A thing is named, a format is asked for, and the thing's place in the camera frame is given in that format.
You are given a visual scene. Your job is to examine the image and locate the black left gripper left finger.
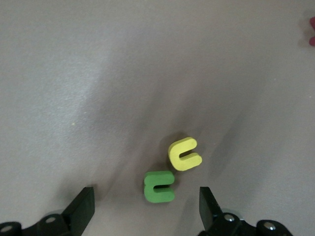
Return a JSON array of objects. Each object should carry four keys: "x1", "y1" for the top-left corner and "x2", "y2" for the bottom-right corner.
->
[{"x1": 0, "y1": 186, "x2": 95, "y2": 236}]

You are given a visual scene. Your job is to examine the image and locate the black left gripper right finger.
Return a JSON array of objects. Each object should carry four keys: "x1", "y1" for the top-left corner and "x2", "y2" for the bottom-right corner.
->
[{"x1": 196, "y1": 186, "x2": 294, "y2": 236}]

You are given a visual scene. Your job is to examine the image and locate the yellow foam letter u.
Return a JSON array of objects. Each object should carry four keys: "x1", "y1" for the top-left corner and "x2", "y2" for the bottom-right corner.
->
[{"x1": 168, "y1": 137, "x2": 203, "y2": 172}]

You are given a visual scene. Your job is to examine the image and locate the green foam letter n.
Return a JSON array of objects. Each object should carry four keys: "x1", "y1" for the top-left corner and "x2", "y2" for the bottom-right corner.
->
[{"x1": 143, "y1": 171, "x2": 176, "y2": 204}]

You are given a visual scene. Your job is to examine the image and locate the dark red foam letter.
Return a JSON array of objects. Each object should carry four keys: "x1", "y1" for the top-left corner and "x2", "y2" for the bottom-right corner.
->
[{"x1": 308, "y1": 16, "x2": 315, "y2": 47}]

